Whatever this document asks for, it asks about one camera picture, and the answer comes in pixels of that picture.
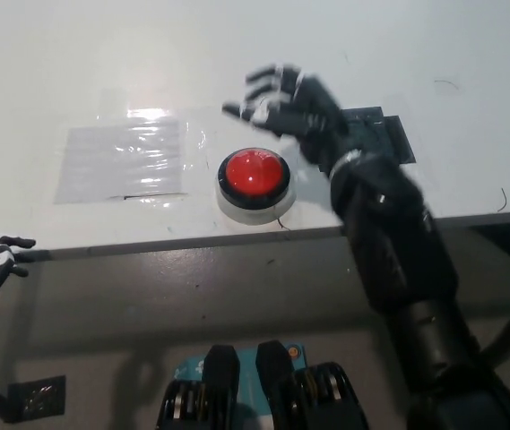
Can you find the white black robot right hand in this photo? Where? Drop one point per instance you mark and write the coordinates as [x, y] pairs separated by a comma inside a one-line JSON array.
[[308, 114]]

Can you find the red dome push button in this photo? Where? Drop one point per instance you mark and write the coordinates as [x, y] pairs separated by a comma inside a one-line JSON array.
[[253, 181]]

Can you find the black tape square patch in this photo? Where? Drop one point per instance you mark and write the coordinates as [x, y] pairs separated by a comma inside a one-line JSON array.
[[386, 130]]

